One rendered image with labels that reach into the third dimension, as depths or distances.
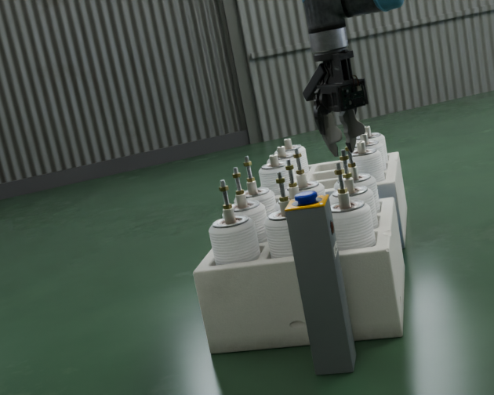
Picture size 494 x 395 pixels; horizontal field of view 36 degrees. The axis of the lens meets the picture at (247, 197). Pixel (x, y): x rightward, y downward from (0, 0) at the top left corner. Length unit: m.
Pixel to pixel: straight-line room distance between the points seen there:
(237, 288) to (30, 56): 2.79
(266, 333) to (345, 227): 0.27
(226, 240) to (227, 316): 0.15
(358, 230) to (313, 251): 0.18
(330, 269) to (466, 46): 3.36
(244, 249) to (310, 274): 0.23
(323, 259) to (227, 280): 0.26
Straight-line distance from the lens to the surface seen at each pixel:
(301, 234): 1.33
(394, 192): 1.99
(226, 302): 1.55
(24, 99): 4.16
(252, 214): 1.64
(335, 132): 1.58
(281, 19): 4.22
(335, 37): 1.55
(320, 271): 1.35
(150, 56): 4.15
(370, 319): 1.52
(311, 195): 1.33
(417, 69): 4.48
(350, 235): 1.49
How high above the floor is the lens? 0.63
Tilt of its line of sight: 12 degrees down
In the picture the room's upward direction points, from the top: 11 degrees counter-clockwise
